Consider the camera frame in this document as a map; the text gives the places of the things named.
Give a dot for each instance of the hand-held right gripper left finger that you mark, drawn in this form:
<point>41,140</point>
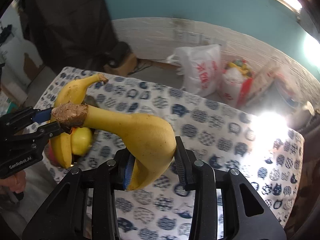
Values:
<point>128,172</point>

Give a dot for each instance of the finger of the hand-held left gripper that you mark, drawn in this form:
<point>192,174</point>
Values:
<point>43,115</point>
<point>42,132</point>

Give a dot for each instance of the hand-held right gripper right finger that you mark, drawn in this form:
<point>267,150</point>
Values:
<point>181,167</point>

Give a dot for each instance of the yellow banana thin stem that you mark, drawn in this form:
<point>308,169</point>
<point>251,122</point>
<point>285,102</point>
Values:
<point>71,91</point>

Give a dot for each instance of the yellow banana broad brown stem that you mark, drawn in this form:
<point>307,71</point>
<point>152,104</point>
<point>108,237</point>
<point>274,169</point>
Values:
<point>150,140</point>

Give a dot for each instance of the person's left hand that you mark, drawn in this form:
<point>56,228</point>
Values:
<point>15,185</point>

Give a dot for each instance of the small red apple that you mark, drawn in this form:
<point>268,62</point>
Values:
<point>52,155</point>

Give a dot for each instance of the large yellow-green pear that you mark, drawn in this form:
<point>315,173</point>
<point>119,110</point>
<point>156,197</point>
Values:
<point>81,140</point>

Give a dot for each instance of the cat print tablecloth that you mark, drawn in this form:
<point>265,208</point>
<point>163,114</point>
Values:
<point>220,135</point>

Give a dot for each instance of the dark curtain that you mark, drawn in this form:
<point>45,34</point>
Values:
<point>70,25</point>

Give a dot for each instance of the cardboard box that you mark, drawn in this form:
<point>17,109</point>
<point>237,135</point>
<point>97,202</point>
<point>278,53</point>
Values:
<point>127,66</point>

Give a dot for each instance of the colourful plastic bag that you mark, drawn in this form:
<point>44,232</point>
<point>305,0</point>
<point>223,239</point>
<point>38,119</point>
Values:
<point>235,85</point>

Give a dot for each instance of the white plastic bag red print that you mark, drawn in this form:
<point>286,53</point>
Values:
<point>200,70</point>

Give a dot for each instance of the clear plastic bag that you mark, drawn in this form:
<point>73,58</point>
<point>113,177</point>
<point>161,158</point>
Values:
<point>280,85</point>

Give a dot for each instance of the white wall socket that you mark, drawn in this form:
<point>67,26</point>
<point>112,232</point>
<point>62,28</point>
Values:
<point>207,40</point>
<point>180,34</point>
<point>193,38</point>

